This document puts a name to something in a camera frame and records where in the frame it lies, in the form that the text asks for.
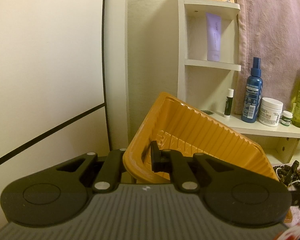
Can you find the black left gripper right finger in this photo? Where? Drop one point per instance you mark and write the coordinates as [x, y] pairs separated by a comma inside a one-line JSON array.
[[176, 165]]

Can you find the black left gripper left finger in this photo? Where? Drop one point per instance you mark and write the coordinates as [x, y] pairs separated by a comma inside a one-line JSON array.
[[109, 176]]

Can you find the orange plastic tray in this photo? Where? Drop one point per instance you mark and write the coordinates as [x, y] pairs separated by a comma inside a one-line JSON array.
[[236, 181]]

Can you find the dark green tube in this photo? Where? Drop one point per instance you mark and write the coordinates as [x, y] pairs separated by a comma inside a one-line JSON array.
[[208, 112]]

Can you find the white-capped lip balm stick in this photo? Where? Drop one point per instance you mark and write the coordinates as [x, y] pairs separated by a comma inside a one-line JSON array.
[[228, 104]]

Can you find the white corner shelf unit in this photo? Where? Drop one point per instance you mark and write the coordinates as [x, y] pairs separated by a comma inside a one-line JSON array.
[[204, 84]]

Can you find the blue spray bottle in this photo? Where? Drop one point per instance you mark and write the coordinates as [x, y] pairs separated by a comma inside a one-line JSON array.
[[253, 93]]

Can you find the white cream jar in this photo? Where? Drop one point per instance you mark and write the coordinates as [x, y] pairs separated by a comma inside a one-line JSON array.
[[270, 111]]

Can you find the small green-label jar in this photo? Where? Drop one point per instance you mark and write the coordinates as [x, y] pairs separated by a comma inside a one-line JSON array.
[[286, 118]]

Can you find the lavender lotion tube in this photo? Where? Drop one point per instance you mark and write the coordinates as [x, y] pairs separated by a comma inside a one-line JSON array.
[[213, 23]]

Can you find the pink towel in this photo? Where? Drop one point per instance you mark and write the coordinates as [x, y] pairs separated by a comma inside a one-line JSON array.
[[270, 30]]

